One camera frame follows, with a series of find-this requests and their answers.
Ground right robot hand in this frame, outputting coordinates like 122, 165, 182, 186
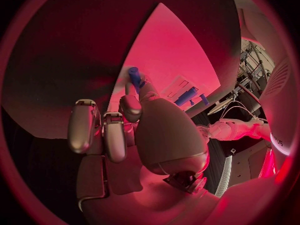
66, 75, 222, 225

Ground white cable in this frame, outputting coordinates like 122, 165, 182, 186
220, 100, 260, 121
223, 104, 269, 123

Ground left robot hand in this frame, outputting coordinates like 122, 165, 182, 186
195, 124, 212, 145

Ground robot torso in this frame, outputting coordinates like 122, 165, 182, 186
236, 7, 299, 157

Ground white task board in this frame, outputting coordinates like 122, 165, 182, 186
106, 2, 223, 116

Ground short blue cylinder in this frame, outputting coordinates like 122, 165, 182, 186
198, 93, 210, 105

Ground metal equipment rack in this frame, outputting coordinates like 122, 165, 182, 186
238, 38, 277, 99

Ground long blue cylinder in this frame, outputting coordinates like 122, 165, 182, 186
173, 87, 200, 107

